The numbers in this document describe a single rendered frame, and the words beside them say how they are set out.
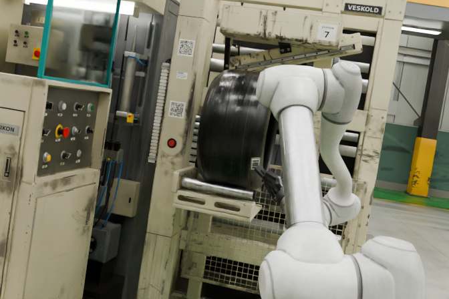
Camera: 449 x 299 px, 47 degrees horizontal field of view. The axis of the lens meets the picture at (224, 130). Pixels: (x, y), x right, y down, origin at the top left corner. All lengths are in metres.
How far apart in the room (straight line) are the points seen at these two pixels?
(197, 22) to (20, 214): 1.14
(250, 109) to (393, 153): 9.68
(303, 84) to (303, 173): 0.30
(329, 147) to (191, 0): 1.08
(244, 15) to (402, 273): 1.72
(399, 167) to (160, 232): 9.64
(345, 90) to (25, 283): 1.33
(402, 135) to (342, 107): 10.17
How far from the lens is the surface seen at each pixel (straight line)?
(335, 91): 1.60
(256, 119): 2.19
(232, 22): 2.70
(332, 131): 1.70
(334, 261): 1.28
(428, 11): 8.09
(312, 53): 2.76
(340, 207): 2.00
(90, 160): 2.45
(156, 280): 2.60
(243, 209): 2.31
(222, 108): 2.21
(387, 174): 11.79
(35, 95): 1.95
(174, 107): 2.46
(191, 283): 3.17
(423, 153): 11.41
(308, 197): 1.36
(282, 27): 2.65
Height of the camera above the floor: 1.28
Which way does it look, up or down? 3 degrees down
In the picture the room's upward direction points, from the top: 9 degrees clockwise
